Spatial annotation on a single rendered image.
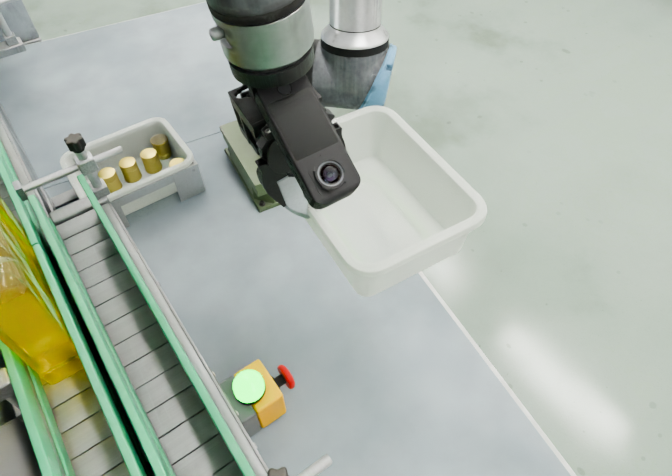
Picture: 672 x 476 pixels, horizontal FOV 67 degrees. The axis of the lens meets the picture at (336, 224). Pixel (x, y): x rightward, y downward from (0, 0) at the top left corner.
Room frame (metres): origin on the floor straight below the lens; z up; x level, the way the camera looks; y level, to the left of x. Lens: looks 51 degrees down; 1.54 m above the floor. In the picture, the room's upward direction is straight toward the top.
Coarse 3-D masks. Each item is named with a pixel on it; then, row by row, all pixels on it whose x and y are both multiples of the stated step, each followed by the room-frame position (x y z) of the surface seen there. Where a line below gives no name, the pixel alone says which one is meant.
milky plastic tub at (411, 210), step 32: (352, 128) 0.51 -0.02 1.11; (384, 128) 0.52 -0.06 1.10; (352, 160) 0.50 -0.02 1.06; (384, 160) 0.51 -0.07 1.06; (416, 160) 0.46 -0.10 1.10; (384, 192) 0.45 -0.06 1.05; (416, 192) 0.44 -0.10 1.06; (448, 192) 0.40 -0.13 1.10; (320, 224) 0.34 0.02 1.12; (352, 224) 0.40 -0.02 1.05; (384, 224) 0.40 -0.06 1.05; (416, 224) 0.40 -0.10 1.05; (448, 224) 0.39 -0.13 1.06; (480, 224) 0.34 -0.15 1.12; (352, 256) 0.30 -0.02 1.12; (384, 256) 0.35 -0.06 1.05; (416, 256) 0.30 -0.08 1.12; (448, 256) 0.35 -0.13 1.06; (384, 288) 0.30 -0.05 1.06
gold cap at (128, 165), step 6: (120, 162) 0.75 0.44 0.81; (126, 162) 0.75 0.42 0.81; (132, 162) 0.75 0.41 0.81; (120, 168) 0.74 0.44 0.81; (126, 168) 0.74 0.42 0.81; (132, 168) 0.74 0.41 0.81; (138, 168) 0.76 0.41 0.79; (126, 174) 0.74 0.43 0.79; (132, 174) 0.74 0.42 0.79; (138, 174) 0.75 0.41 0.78; (126, 180) 0.74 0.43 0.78; (132, 180) 0.74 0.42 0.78; (138, 180) 0.74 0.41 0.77
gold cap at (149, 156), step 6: (144, 150) 0.79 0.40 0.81; (150, 150) 0.79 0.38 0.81; (144, 156) 0.77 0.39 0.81; (150, 156) 0.77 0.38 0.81; (156, 156) 0.78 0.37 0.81; (144, 162) 0.77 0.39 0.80; (150, 162) 0.77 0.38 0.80; (156, 162) 0.77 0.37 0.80; (150, 168) 0.77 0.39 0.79; (156, 168) 0.77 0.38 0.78
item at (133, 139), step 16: (128, 128) 0.83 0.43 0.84; (144, 128) 0.84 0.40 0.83; (160, 128) 0.85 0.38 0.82; (96, 144) 0.78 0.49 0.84; (112, 144) 0.80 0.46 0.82; (128, 144) 0.81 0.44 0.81; (144, 144) 0.83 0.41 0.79; (176, 144) 0.79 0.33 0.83; (64, 160) 0.73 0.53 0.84; (112, 160) 0.79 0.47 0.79; (160, 160) 0.81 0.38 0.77; (192, 160) 0.74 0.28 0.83; (144, 176) 0.76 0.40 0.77; (160, 176) 0.69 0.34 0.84; (80, 192) 0.65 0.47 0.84; (128, 192) 0.65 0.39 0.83
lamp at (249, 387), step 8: (240, 376) 0.29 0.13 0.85; (248, 376) 0.29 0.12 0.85; (256, 376) 0.29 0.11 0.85; (240, 384) 0.28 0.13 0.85; (248, 384) 0.28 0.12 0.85; (256, 384) 0.28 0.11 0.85; (264, 384) 0.28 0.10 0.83; (240, 392) 0.27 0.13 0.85; (248, 392) 0.26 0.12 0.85; (256, 392) 0.27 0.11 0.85; (264, 392) 0.27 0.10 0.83; (240, 400) 0.26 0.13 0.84; (248, 400) 0.26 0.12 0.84; (256, 400) 0.26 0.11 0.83
